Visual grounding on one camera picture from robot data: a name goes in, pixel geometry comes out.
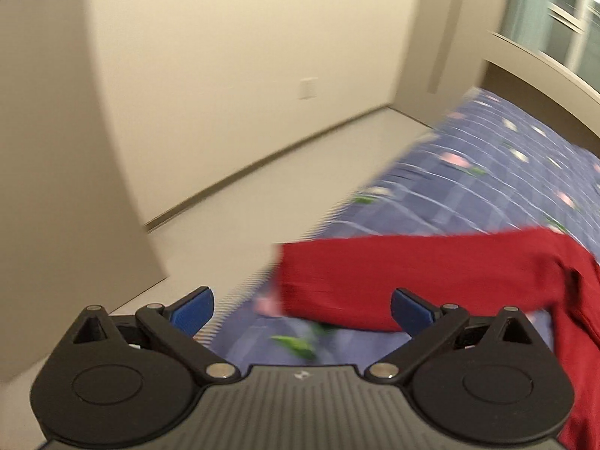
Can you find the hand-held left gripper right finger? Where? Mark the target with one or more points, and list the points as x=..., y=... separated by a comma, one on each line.
x=411, y=313

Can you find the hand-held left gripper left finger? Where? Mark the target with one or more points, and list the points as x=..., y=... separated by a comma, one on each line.
x=193, y=311

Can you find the red knit garment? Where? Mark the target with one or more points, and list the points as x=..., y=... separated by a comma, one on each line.
x=422, y=272

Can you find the blue plaid floral bedsheet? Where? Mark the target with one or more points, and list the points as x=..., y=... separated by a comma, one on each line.
x=468, y=187

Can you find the cream bed end board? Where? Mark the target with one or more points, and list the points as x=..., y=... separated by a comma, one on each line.
x=539, y=79

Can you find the window with teal curtain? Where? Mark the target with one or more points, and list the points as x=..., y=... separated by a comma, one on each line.
x=553, y=9

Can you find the white wall outlet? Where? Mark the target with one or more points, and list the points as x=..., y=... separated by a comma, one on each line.
x=309, y=88

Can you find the grey vertical wall strip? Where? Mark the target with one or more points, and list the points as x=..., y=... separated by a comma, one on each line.
x=447, y=33

